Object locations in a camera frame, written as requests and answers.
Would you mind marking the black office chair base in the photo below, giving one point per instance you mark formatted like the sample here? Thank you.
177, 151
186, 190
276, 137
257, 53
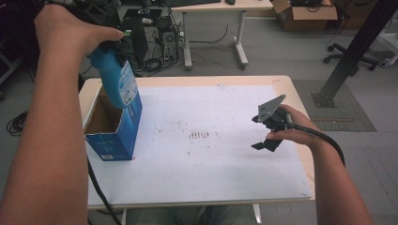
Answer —
344, 53

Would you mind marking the blue cardboard box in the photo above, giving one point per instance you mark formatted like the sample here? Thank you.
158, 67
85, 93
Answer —
109, 146

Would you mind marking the person's left hand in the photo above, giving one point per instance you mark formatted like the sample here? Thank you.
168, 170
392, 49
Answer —
68, 31

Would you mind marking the blue plastic bottle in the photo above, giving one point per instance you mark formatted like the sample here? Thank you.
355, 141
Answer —
115, 84

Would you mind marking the brown cardboard box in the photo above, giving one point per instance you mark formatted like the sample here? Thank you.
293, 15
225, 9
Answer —
306, 15

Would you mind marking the grey floor mat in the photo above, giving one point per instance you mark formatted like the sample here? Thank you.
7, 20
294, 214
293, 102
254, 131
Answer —
344, 118

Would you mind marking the black computer mouse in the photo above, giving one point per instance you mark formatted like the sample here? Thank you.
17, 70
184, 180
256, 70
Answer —
230, 2

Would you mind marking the small grey computer tower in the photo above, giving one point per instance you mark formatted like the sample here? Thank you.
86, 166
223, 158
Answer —
169, 43

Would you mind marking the white metal frame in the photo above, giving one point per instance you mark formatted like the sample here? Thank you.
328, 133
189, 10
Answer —
389, 50

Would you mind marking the black keyboard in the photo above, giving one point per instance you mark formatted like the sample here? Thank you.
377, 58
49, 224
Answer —
194, 2

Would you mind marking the person's right hand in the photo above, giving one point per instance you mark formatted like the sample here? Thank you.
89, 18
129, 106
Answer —
300, 128

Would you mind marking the beige desk with white legs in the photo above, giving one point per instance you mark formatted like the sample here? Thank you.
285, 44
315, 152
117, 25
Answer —
250, 4

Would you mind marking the black metal post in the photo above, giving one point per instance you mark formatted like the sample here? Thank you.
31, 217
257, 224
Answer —
356, 47

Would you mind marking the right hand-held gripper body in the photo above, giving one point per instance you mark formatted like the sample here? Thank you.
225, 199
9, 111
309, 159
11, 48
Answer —
272, 114

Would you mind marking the black computer tower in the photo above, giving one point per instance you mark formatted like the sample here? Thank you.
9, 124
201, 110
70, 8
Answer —
139, 37

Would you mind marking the white table leg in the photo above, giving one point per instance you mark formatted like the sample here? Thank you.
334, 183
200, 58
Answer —
257, 215

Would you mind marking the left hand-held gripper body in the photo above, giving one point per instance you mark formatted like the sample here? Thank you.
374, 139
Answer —
100, 12

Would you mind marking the white table sheet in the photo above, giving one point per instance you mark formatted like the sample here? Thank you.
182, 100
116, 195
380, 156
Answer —
203, 175

